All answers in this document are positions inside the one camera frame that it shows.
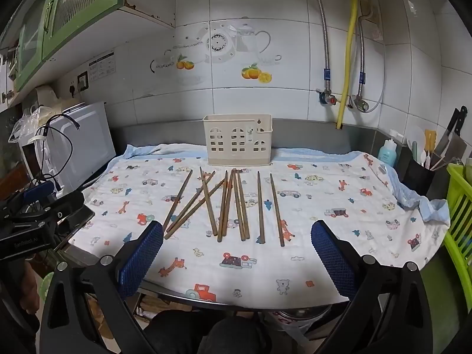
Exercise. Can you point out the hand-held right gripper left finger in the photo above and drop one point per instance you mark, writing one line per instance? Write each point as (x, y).
(142, 261)

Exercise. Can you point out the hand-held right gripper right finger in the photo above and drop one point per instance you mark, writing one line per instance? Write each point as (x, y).
(333, 261)

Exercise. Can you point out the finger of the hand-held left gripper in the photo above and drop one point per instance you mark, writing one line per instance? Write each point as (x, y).
(37, 192)
(70, 206)

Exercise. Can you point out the row of wooden chopsticks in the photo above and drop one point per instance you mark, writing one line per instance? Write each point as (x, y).
(224, 210)

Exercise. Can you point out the beige plastic utensil holder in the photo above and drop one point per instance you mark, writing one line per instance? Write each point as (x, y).
(236, 143)

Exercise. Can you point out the cartoon printed cloth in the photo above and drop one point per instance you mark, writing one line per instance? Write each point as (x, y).
(317, 228)

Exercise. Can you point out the metal pot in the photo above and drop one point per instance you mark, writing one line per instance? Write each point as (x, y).
(300, 319)

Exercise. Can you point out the white microwave oven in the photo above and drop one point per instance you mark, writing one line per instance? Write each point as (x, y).
(88, 140)

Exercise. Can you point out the clear plastic bag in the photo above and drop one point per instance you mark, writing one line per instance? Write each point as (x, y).
(25, 123)

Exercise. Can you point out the person's dark trouser legs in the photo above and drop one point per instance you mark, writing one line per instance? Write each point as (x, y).
(206, 333)

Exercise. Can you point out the beige kitchen appliance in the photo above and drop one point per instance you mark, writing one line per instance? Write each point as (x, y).
(46, 96)

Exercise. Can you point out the black utensil container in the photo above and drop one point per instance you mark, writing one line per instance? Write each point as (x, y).
(416, 177)

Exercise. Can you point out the teal soap bottle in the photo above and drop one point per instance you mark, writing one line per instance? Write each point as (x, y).
(389, 153)

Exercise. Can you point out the green plastic rack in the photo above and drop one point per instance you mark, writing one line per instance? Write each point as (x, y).
(459, 210)

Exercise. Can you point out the yellow spatula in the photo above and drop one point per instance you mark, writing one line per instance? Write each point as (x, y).
(429, 142)

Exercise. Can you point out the metal water valve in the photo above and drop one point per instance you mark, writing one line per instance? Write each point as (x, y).
(359, 104)

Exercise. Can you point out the black wall socket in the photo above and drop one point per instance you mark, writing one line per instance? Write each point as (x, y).
(83, 81)

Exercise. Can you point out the white wall label sticker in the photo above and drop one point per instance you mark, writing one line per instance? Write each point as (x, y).
(103, 67)

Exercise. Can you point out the green wall cabinet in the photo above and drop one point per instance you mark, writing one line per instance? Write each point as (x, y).
(33, 44)

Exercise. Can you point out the teapot wall decal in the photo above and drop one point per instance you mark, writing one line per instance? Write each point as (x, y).
(236, 40)

